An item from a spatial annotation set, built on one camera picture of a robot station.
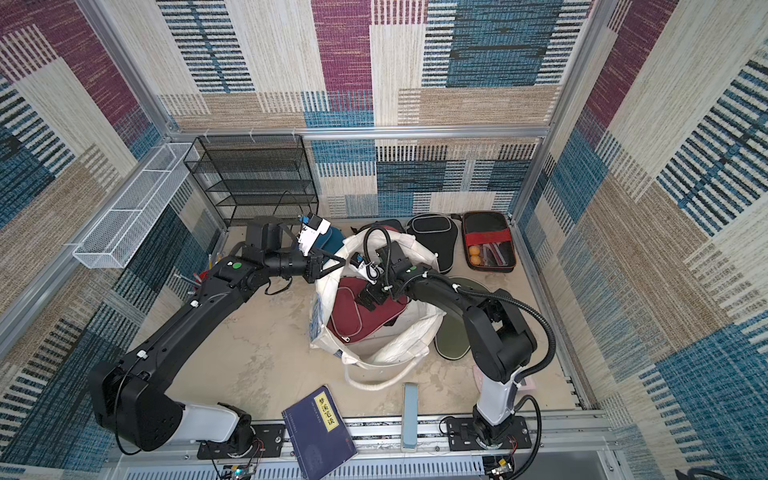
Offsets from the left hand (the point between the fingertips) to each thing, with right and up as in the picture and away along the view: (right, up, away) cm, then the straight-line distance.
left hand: (345, 262), depth 73 cm
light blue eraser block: (+16, -37, 0) cm, 40 cm away
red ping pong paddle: (+11, +13, +46) cm, 49 cm away
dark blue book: (-7, -42, +2) cm, 43 cm away
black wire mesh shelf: (-37, +29, +36) cm, 59 cm away
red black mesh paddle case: (+46, +5, +36) cm, 59 cm away
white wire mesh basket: (-54, +5, -2) cm, 54 cm away
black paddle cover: (+29, +9, +40) cm, 51 cm away
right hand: (+6, -9, +19) cm, 21 cm away
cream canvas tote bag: (+10, -22, -3) cm, 24 cm away
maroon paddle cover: (-1, -17, +15) cm, 22 cm away
